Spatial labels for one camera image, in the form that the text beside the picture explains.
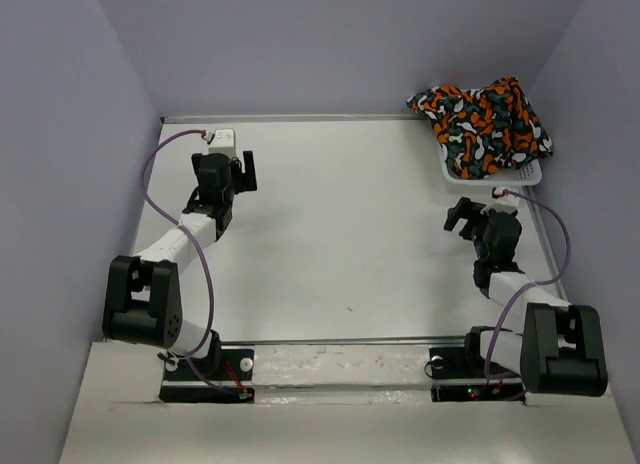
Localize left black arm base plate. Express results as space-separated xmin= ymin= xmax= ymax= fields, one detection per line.
xmin=157 ymin=346 xmax=255 ymax=404

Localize orange black camouflage shorts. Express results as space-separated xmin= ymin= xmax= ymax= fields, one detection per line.
xmin=406 ymin=77 xmax=554 ymax=181

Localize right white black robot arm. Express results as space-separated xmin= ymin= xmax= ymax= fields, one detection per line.
xmin=444 ymin=188 xmax=608 ymax=397

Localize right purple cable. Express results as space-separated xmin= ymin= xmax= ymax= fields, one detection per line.
xmin=483 ymin=187 xmax=572 ymax=390

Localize white perforated plastic basket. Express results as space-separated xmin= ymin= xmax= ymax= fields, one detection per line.
xmin=439 ymin=145 xmax=542 ymax=188

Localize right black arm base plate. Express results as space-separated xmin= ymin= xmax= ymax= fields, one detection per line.
xmin=423 ymin=346 xmax=524 ymax=403

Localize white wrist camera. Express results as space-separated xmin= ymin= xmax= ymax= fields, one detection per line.
xmin=492 ymin=187 xmax=520 ymax=215
xmin=205 ymin=129 xmax=237 ymax=159

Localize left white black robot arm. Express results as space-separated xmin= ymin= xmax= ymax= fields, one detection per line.
xmin=102 ymin=151 xmax=257 ymax=380

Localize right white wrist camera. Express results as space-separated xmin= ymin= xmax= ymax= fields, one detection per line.
xmin=492 ymin=187 xmax=520 ymax=215

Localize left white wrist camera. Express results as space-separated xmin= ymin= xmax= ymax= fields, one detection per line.
xmin=205 ymin=129 xmax=237 ymax=159

